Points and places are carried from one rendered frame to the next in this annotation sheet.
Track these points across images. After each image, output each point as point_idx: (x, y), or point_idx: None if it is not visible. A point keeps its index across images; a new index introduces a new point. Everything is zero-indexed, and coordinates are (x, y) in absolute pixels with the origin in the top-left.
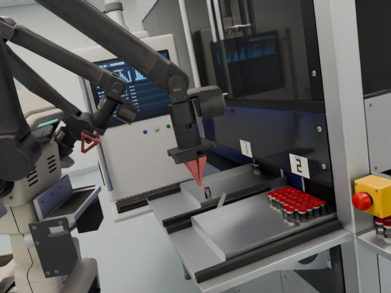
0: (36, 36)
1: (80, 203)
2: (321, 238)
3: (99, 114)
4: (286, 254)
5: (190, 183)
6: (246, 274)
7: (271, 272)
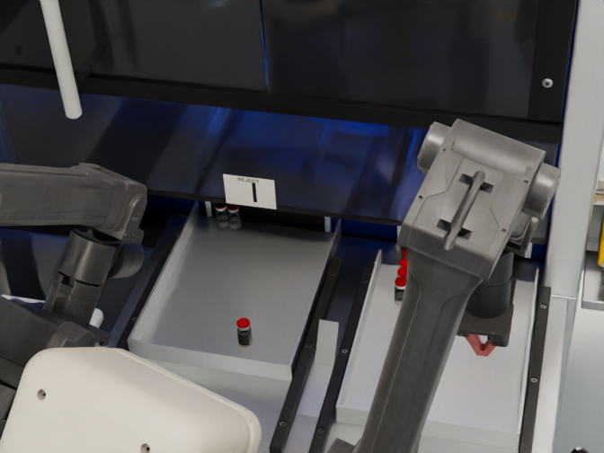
0: (5, 178)
1: None
2: (551, 327)
3: (92, 296)
4: (551, 379)
5: (140, 324)
6: (553, 441)
7: None
